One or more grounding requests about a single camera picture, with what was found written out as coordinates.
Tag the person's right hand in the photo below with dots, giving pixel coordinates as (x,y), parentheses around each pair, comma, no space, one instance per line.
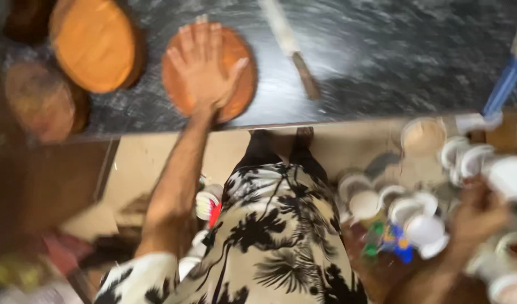
(478,215)

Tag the person's left hand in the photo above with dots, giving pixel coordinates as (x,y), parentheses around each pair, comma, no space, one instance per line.
(203,80)

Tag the person's right fingers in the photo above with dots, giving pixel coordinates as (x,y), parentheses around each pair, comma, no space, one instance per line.
(480,190)

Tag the small round reddish wooden board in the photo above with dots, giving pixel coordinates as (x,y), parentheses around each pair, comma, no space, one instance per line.
(241,105)

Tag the group of white-lidded jars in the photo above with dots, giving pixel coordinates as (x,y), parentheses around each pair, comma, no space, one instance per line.
(423,202)

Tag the colourful plastic packet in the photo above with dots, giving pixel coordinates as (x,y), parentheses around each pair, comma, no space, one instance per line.
(393,243)

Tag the floral cream and black shirt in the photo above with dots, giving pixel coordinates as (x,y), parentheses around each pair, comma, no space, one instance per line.
(275,240)

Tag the black trousers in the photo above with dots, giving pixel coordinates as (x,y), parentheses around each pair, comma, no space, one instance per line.
(262,147)

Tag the wooden rolling pin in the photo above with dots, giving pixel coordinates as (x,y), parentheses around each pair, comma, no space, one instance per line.
(288,44)

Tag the red and white container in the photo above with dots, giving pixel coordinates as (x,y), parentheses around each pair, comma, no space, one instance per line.
(206,206)

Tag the large round orange wooden board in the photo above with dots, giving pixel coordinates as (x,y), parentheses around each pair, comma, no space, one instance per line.
(93,46)

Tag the brown cabinet door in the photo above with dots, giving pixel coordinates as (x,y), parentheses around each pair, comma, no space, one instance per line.
(43,190)

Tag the round brown wooden board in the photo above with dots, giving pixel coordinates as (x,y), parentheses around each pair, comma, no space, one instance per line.
(40,103)

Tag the heap of clutter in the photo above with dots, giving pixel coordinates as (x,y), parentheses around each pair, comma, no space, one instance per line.
(38,270)

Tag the dark round wooden board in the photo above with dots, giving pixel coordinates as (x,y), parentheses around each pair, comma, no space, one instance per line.
(26,19)

